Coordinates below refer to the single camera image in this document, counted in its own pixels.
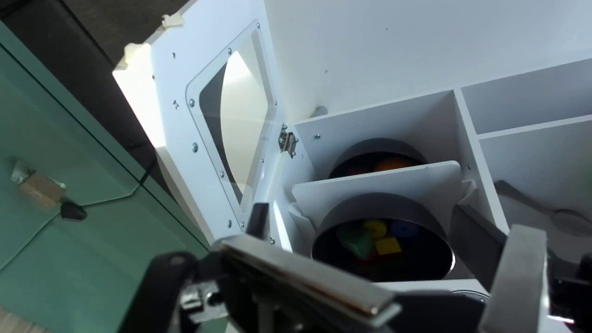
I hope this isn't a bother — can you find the yellow toy block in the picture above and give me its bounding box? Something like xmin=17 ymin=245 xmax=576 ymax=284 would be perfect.
xmin=361 ymin=217 xmax=391 ymax=240
xmin=374 ymin=234 xmax=406 ymax=256

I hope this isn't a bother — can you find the green toy block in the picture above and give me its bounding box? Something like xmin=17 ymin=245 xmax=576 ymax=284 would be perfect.
xmin=337 ymin=219 xmax=376 ymax=258

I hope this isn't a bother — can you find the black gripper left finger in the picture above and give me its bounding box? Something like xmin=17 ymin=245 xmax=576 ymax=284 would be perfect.
xmin=117 ymin=201 xmax=404 ymax=333

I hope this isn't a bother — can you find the white oven shelf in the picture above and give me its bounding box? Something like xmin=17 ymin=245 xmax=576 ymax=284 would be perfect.
xmin=291 ymin=158 xmax=467 ymax=217

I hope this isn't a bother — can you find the orange toy block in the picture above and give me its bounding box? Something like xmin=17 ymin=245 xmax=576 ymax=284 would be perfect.
xmin=374 ymin=155 xmax=410 ymax=171

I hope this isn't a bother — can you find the thin black wire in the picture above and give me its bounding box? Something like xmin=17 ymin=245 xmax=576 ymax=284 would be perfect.
xmin=0 ymin=169 xmax=152 ymax=273

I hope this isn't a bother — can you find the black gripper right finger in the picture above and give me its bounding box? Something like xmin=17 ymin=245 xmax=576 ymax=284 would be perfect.
xmin=450 ymin=201 xmax=592 ymax=333

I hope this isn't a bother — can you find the blue toy block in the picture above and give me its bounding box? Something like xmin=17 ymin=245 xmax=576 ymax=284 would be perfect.
xmin=389 ymin=217 xmax=423 ymax=241

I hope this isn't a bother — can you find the green metal cabinet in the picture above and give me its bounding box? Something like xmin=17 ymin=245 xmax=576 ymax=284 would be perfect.
xmin=0 ymin=19 xmax=215 ymax=333

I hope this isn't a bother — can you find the grey metal latch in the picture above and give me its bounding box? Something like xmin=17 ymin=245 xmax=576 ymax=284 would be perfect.
xmin=8 ymin=158 xmax=67 ymax=208

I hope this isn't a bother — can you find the white toy kitchen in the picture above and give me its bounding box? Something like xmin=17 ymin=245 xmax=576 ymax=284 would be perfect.
xmin=265 ymin=56 xmax=592 ymax=333

